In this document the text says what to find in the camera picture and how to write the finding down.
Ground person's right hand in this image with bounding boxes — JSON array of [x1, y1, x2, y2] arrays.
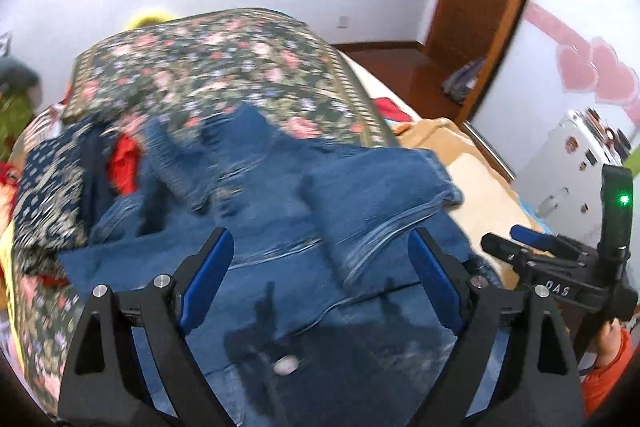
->
[[595, 319, 626, 373]]

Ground grey bag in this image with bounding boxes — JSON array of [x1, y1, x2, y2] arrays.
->
[[442, 57, 486, 102]]

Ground person's right forearm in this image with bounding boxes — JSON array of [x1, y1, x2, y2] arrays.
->
[[580, 317, 640, 420]]

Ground navy patterned garment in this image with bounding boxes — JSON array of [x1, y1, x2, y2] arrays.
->
[[12, 117, 108, 258]]

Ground dark navy garment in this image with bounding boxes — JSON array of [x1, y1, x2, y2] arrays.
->
[[82, 127, 121, 228]]

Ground white refrigerator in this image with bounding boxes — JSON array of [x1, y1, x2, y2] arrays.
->
[[515, 107, 636, 233]]

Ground yellow ring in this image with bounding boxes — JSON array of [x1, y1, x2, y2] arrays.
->
[[125, 8, 176, 30]]

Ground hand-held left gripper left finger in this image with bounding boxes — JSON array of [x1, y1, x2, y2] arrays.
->
[[59, 227, 236, 427]]

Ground green cloth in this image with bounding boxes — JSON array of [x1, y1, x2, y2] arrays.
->
[[0, 92, 41, 158]]

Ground beige blanket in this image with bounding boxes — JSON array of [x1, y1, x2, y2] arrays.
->
[[400, 117, 551, 293]]

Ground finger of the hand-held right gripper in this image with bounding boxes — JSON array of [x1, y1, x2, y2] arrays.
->
[[481, 232, 556, 279], [510, 226, 601, 259]]

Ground floral blanket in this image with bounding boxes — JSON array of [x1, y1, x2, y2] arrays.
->
[[10, 8, 401, 413]]

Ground pink heart decal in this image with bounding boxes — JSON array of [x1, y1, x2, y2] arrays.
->
[[525, 2, 640, 108]]

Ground red garment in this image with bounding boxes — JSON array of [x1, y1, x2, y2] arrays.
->
[[107, 132, 143, 196]]

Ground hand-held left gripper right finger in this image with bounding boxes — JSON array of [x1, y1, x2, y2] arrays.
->
[[407, 227, 586, 427]]

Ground blue denim jeans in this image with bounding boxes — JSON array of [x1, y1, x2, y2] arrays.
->
[[57, 104, 506, 427]]

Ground white printed bed sheet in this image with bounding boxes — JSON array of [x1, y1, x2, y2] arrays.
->
[[345, 52, 416, 132]]

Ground striped cloth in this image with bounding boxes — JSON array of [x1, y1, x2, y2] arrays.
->
[[20, 104, 66, 142]]

